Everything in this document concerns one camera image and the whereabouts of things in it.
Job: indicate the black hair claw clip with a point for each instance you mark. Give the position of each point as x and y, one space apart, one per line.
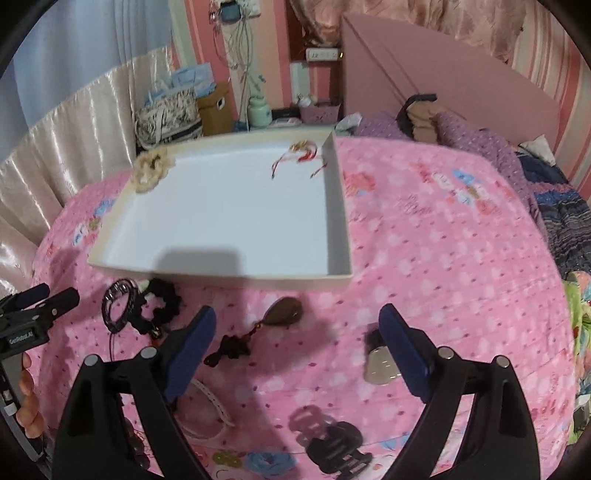
332 445

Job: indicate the green ceramic jar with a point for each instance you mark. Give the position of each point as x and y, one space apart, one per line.
259 112

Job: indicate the orange gourd red cord pendant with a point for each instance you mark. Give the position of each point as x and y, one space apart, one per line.
137 437

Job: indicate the brown teardrop stone pendant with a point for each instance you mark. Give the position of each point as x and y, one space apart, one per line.
283 313

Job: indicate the pink patterned curtain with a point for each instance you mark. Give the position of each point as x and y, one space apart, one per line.
492 25

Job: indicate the pink floral bedspread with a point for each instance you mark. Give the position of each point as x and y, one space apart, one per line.
441 235

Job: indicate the purple dotted pillow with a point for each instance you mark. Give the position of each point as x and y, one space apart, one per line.
454 132

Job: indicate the person's left hand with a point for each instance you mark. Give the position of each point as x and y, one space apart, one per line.
28 416

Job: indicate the white wall power strip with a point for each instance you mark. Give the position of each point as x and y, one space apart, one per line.
322 54

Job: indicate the brown cardboard storage box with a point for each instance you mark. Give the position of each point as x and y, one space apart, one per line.
215 111

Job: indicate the white shallow cardboard tray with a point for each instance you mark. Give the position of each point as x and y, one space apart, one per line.
218 218

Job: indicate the pink padded headboard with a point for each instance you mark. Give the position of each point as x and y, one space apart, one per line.
388 61

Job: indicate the light blue paper bag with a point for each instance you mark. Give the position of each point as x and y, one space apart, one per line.
198 78

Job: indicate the cream satin curtain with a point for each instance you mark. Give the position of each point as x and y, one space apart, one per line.
84 139

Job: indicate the dark patterned blanket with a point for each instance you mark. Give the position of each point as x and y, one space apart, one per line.
566 215

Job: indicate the blue device on wall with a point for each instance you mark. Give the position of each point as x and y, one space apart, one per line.
230 12

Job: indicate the red cord gold charm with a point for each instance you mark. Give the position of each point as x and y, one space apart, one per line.
303 151

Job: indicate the black velvet scrunchie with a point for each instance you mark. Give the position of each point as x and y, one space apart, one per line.
155 307

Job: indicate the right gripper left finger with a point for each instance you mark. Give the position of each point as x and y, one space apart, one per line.
93 441

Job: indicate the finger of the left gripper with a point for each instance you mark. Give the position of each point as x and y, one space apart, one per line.
23 300
56 306

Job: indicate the black white floral tote bag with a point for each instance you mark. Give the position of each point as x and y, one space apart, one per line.
171 118

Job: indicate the pink plastic basket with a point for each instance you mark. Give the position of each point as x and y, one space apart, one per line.
320 114

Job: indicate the cream fabric flower scrunchie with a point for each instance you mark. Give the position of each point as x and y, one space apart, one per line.
149 168

